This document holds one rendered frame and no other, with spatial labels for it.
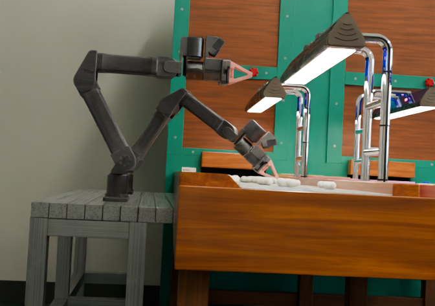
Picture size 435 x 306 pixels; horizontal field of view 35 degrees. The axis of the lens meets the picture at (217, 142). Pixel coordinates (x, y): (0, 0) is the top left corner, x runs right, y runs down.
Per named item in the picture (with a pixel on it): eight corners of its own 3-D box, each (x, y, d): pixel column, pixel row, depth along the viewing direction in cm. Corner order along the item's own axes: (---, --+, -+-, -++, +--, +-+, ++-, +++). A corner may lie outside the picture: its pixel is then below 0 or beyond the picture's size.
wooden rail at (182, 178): (174, 268, 131) (179, 171, 132) (172, 211, 311) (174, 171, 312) (236, 270, 132) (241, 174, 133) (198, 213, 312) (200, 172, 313)
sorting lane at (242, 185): (240, 198, 132) (241, 187, 132) (200, 182, 313) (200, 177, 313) (392, 205, 134) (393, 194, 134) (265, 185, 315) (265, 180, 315)
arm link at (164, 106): (241, 131, 261) (180, 84, 267) (237, 129, 253) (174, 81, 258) (222, 156, 262) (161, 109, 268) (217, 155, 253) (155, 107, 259)
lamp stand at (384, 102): (311, 217, 160) (319, 27, 162) (295, 211, 180) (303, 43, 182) (390, 220, 161) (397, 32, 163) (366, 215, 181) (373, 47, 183)
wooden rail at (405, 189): (390, 238, 134) (393, 182, 135) (264, 199, 314) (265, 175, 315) (418, 239, 134) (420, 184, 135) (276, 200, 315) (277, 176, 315)
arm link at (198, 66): (205, 59, 212) (183, 57, 211) (206, 56, 206) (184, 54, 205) (204, 81, 212) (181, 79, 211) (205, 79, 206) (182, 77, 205)
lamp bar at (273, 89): (263, 96, 237) (264, 76, 238) (244, 111, 300) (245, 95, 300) (286, 98, 238) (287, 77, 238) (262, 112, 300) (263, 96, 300)
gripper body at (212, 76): (224, 65, 215) (201, 63, 214) (228, 59, 205) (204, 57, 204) (223, 85, 214) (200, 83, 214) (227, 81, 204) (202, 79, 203)
